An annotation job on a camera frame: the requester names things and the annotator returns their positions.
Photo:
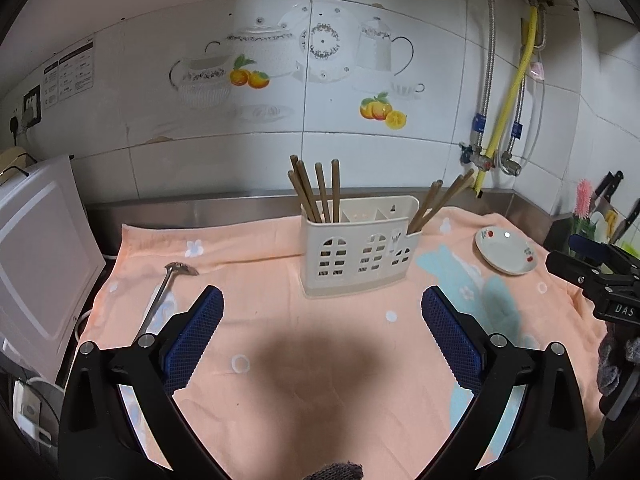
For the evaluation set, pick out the pink brush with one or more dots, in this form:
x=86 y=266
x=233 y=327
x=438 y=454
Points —
x=582 y=208

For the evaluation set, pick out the angle valve red knob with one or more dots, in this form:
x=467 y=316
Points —
x=473 y=154

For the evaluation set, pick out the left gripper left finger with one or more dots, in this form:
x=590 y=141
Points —
x=165 y=366

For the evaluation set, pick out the brown wooden chopstick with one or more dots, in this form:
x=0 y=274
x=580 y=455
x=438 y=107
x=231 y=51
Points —
x=326 y=213
x=300 y=193
x=426 y=202
x=304 y=181
x=445 y=202
x=336 y=189
x=437 y=207
x=294 y=160

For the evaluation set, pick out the wall power socket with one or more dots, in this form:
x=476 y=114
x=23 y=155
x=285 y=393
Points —
x=31 y=114

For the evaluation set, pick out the chrome angle valve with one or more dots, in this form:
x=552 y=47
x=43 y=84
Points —
x=508 y=165

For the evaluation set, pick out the cream plastic utensil holder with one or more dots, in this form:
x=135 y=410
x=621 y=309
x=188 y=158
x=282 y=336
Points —
x=370 y=247

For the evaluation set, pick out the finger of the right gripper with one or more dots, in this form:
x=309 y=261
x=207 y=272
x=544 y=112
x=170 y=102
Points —
x=615 y=275
x=599 y=254

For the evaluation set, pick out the metal spoon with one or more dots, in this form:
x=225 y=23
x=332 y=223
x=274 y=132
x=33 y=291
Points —
x=156 y=315

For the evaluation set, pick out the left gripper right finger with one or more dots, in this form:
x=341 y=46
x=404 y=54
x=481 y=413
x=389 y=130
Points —
x=490 y=372

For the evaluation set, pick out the white microwave oven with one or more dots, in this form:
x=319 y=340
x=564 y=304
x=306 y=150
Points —
x=49 y=263

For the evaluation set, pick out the black knife set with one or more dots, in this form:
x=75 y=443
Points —
x=608 y=225

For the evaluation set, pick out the peach blue patterned towel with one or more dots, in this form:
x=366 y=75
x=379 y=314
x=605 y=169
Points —
x=290 y=383

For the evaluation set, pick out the white floral ceramic dish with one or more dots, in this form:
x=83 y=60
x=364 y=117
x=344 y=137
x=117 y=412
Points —
x=506 y=250

